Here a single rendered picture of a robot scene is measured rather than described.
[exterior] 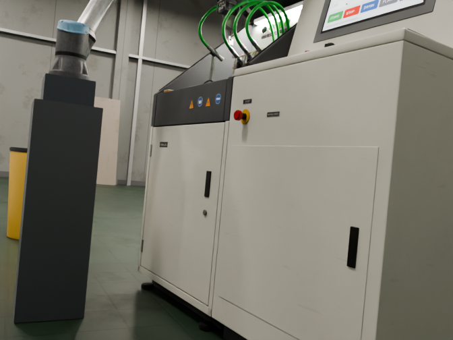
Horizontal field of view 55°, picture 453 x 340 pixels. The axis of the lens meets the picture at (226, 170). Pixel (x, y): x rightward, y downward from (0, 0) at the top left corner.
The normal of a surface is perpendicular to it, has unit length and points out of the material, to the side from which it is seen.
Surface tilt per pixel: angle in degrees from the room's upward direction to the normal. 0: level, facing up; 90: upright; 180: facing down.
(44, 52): 90
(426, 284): 90
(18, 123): 90
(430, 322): 90
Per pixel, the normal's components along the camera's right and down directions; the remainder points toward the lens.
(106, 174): 0.45, -0.11
